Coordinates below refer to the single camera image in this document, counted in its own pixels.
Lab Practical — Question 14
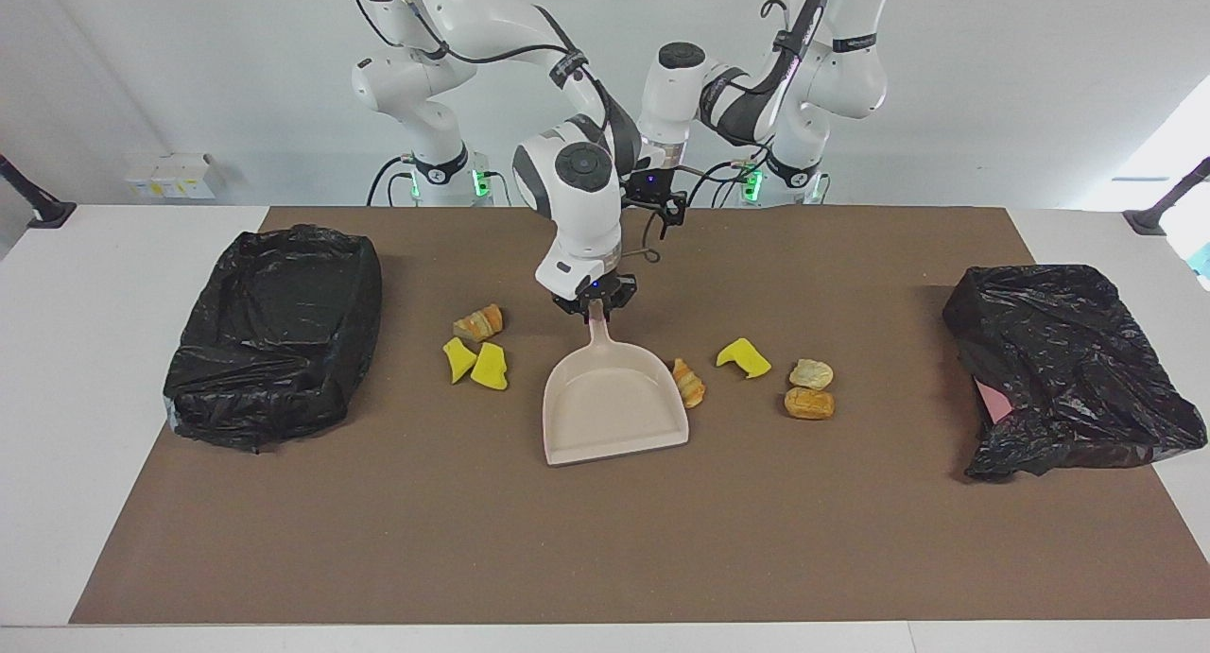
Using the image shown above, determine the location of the toy croissant piece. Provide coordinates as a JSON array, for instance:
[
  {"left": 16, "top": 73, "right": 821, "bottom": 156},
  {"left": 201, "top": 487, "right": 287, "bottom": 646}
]
[
  {"left": 671, "top": 357, "right": 706, "bottom": 409},
  {"left": 452, "top": 303, "right": 505, "bottom": 343}
]

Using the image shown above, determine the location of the blocky yellow sponge piece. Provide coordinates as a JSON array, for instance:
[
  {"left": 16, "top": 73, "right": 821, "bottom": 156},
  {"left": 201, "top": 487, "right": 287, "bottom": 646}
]
[{"left": 470, "top": 341, "right": 510, "bottom": 391}]

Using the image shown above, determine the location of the beige plastic dustpan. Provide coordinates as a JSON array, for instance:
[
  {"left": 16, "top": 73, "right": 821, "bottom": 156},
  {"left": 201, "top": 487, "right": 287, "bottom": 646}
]
[{"left": 542, "top": 299, "right": 690, "bottom": 467}]

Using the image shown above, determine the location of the wedge yellow sponge piece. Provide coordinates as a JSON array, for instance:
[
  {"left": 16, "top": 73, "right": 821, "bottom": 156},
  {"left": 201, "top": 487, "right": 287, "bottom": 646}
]
[{"left": 442, "top": 337, "right": 478, "bottom": 385}]

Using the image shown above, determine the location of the notched yellow sponge piece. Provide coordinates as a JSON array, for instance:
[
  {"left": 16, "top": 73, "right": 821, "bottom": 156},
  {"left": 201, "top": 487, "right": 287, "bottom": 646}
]
[{"left": 716, "top": 337, "right": 772, "bottom": 380}]

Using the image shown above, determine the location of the brown toy bread bun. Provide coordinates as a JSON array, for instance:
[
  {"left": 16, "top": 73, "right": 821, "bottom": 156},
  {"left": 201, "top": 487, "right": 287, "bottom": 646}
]
[{"left": 784, "top": 387, "right": 837, "bottom": 421}]

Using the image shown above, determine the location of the black plastic trash bag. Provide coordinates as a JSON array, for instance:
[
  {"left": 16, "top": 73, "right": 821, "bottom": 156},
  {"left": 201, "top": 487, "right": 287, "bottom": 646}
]
[
  {"left": 163, "top": 223, "right": 384, "bottom": 454},
  {"left": 942, "top": 264, "right": 1209, "bottom": 481}
]

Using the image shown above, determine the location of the pink plastic bin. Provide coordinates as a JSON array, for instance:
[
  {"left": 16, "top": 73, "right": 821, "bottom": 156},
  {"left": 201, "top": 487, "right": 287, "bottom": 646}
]
[{"left": 974, "top": 374, "right": 1012, "bottom": 425}]

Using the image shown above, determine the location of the brown table mat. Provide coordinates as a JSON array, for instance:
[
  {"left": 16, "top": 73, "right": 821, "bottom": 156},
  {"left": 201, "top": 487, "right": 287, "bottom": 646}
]
[{"left": 68, "top": 206, "right": 1210, "bottom": 626}]

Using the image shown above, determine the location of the black clamp stand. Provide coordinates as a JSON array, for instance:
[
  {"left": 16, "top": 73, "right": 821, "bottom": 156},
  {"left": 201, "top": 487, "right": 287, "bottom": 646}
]
[
  {"left": 1123, "top": 157, "right": 1210, "bottom": 236},
  {"left": 0, "top": 154, "right": 77, "bottom": 230}
]

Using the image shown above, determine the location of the black arm base cable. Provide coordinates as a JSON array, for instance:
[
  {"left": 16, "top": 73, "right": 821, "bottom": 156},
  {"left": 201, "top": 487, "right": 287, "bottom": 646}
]
[
  {"left": 367, "top": 155, "right": 417, "bottom": 207},
  {"left": 685, "top": 160, "right": 757, "bottom": 208}
]

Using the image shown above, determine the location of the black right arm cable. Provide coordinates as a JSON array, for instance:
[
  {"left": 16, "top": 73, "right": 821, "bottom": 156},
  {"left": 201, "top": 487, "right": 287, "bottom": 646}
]
[{"left": 350, "top": 0, "right": 644, "bottom": 163}]

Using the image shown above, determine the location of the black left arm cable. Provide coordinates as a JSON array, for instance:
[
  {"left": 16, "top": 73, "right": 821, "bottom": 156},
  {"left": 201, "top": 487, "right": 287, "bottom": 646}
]
[{"left": 700, "top": 0, "right": 833, "bottom": 148}]

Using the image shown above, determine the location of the white wall socket box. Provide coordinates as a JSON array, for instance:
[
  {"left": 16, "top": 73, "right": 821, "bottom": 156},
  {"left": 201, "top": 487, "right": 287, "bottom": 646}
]
[{"left": 125, "top": 152, "right": 216, "bottom": 200}]

